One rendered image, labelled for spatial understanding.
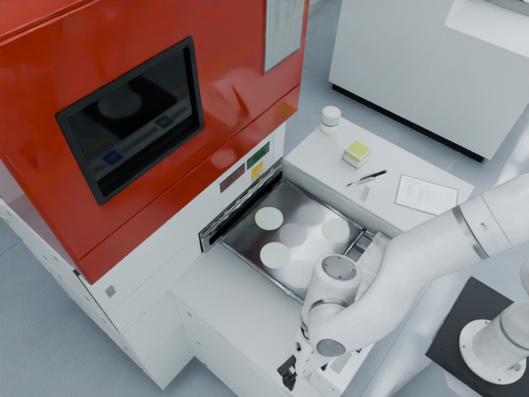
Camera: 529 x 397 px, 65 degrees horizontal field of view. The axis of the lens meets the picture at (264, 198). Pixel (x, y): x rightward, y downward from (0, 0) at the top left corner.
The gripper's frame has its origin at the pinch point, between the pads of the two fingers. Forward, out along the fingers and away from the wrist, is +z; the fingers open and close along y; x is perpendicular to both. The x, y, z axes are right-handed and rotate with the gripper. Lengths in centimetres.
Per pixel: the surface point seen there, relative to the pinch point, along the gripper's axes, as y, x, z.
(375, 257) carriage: 56, 26, 12
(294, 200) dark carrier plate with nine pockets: 44, 59, 6
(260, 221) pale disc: 29, 58, 10
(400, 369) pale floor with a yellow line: 97, 15, 95
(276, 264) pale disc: 25, 41, 15
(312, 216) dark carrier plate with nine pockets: 46, 49, 7
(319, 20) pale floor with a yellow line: 250, 283, 0
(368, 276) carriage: 49, 22, 14
